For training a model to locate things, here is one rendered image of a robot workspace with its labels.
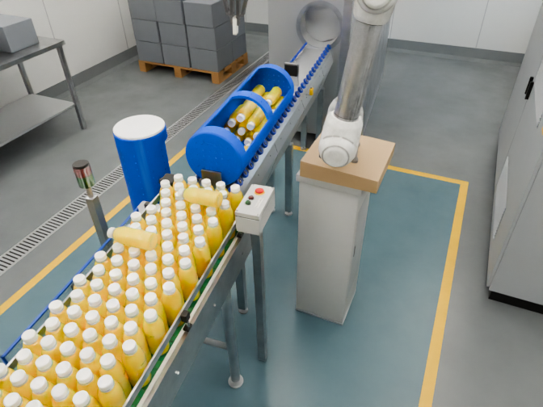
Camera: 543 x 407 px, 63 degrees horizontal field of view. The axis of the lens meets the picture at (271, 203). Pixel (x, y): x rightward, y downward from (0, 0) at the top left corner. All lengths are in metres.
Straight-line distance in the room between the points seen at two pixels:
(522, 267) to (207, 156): 1.88
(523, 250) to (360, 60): 1.59
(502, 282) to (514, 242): 0.31
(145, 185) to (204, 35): 3.29
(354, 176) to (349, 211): 0.21
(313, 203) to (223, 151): 0.52
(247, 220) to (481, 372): 1.60
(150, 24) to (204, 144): 4.09
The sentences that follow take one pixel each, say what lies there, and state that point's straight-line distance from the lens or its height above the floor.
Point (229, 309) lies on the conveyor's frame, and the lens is 2.01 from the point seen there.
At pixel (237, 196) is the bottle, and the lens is 1.90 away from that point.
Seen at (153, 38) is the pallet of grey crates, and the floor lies 0.46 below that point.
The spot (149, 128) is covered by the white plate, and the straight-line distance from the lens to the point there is 2.53.
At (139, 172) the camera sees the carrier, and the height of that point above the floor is 0.83.
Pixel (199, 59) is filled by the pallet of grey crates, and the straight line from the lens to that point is 5.76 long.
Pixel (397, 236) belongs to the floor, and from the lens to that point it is 3.36.
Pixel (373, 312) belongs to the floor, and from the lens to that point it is 2.83.
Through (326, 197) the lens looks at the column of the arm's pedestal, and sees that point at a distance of 2.13.
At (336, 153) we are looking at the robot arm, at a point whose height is 1.26.
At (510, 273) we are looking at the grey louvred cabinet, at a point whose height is 0.26.
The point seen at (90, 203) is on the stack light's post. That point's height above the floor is 1.08.
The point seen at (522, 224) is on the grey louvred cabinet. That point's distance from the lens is 2.72.
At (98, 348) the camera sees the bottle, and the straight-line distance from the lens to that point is 1.48.
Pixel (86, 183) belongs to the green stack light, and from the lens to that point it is 1.89.
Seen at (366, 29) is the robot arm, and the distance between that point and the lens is 1.66.
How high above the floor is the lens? 2.17
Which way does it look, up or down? 38 degrees down
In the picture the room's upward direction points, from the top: 1 degrees counter-clockwise
